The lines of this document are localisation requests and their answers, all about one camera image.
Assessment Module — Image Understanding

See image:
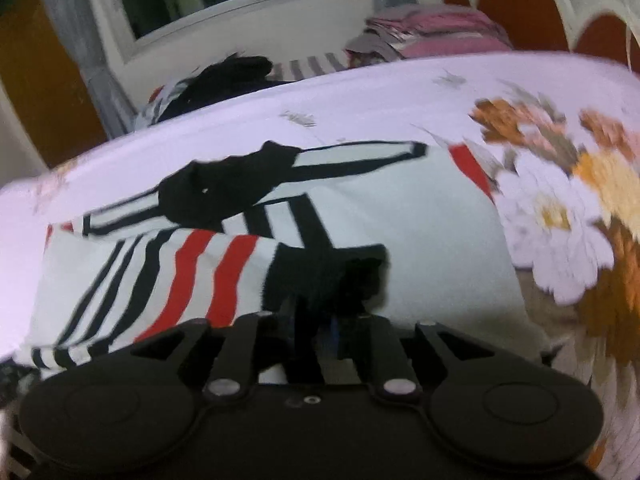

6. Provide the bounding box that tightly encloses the stack of pink folded clothes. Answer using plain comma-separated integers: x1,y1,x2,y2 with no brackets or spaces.
345,4,514,68

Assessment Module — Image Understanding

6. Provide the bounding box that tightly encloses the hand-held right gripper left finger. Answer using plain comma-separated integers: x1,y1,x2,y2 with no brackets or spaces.
131,304,323,402

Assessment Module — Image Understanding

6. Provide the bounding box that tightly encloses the grey curtain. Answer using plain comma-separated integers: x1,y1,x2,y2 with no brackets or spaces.
30,0,138,137

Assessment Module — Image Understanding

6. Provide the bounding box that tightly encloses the pink floral bedsheet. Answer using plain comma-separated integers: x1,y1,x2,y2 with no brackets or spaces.
0,50,640,480

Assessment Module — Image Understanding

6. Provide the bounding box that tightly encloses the white black red striped shirt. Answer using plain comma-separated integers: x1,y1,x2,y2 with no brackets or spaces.
30,140,551,378

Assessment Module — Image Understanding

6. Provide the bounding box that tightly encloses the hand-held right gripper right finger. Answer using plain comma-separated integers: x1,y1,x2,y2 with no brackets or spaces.
325,313,502,403

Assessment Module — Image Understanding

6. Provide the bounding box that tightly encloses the pile of dark clothes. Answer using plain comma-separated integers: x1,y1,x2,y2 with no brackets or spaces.
132,52,275,131

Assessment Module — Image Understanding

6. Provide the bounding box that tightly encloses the grey striped mattress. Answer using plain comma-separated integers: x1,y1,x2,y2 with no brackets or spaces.
270,51,352,82

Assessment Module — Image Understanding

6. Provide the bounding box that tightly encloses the white and brown arched headboard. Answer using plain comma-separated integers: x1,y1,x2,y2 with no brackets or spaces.
405,0,640,73

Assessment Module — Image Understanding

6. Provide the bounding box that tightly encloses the orange wooden door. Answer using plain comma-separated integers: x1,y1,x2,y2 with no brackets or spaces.
0,0,110,167

